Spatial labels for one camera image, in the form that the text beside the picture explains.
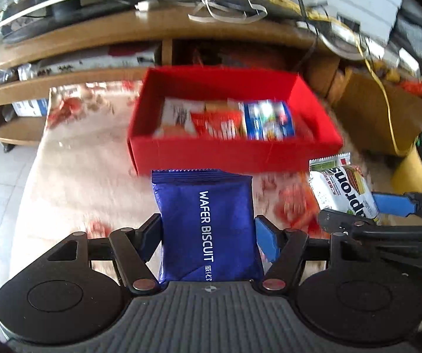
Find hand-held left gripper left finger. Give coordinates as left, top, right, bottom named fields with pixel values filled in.
left=45, top=213, right=162, bottom=295

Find red cardboard box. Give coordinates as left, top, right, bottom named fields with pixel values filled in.
left=127, top=67, right=344, bottom=176

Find silver media player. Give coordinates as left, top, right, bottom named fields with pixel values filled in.
left=18, top=49, right=160, bottom=81

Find white green wafer packet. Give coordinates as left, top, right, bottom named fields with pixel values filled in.
left=308, top=153, right=380, bottom=225

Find blue white carton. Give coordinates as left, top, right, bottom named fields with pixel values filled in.
left=12, top=99, right=49, bottom=117

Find black television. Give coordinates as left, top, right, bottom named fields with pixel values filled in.
left=0, top=0, right=182, bottom=45

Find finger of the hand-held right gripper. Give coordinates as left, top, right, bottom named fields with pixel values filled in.
left=318, top=209, right=422, bottom=276
left=373, top=187, right=422, bottom=221

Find white stacked boards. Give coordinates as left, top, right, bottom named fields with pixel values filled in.
left=314, top=0, right=408, bottom=43

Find white looped cable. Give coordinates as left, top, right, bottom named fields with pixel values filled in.
left=188, top=0, right=268, bottom=24

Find yellow cable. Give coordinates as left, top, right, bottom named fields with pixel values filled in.
left=244, top=0, right=408, bottom=155

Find red white snack packet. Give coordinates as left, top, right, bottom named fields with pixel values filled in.
left=191, top=101, right=245, bottom=141

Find wooden television stand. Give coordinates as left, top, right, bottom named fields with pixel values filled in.
left=0, top=5, right=381, bottom=146

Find blue printed snack packet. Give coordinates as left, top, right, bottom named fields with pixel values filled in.
left=238, top=99, right=296, bottom=141

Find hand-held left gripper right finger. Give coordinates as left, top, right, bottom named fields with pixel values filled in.
left=255, top=215, right=377, bottom=292

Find black cable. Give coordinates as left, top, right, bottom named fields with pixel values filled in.
left=288, top=0, right=324, bottom=70

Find orange red object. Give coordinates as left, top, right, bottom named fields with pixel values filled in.
left=402, top=81, right=422, bottom=98

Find shiny blue wafer packet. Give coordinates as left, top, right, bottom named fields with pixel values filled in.
left=151, top=169, right=265, bottom=290

